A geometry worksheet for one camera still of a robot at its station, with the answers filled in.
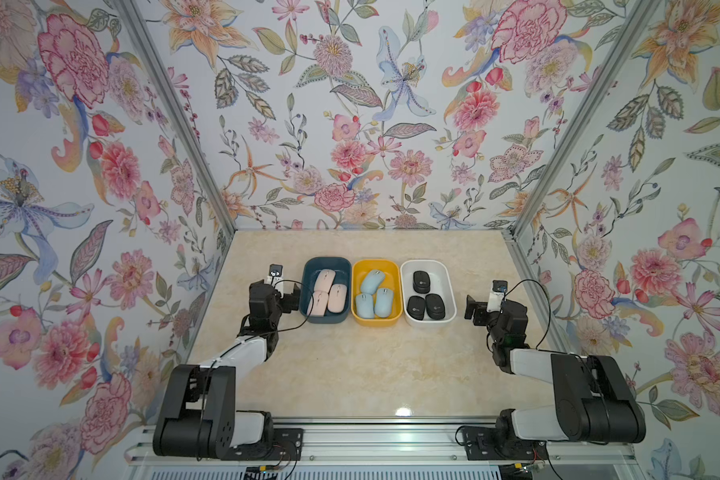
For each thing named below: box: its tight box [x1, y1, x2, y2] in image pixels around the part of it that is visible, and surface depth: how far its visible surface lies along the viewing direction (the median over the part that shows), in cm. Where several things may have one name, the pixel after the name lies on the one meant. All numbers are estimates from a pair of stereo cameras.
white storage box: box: [400, 259, 457, 324], surface depth 106 cm
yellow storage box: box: [351, 259, 403, 327], surface depth 105 cm
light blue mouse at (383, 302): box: [374, 288, 394, 318], surface depth 100 cm
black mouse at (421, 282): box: [413, 270, 431, 294], surface depth 106 cm
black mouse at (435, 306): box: [425, 293, 446, 320], surface depth 99 cm
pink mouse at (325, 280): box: [314, 269, 336, 293], surface depth 106 cm
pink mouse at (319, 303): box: [310, 290, 328, 317], surface depth 100 cm
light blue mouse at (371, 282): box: [360, 269, 385, 295], surface depth 106 cm
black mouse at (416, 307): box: [406, 296, 426, 320], surface depth 100 cm
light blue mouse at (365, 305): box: [356, 293, 374, 319], surface depth 99 cm
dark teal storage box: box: [300, 256, 352, 325], surface depth 103 cm
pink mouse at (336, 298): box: [327, 283, 347, 313], surface depth 101 cm
